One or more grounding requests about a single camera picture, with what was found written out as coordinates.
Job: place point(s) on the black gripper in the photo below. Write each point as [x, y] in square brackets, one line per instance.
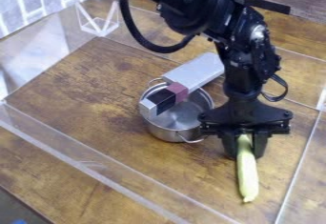
[244, 115]

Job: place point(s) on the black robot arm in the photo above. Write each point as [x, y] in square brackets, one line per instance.
[235, 28]

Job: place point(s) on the silver metal pot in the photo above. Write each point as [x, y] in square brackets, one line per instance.
[176, 125]

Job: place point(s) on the black strip on table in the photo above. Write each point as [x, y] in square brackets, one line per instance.
[267, 5]

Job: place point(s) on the clear acrylic enclosure wall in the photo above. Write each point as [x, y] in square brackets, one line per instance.
[79, 159]

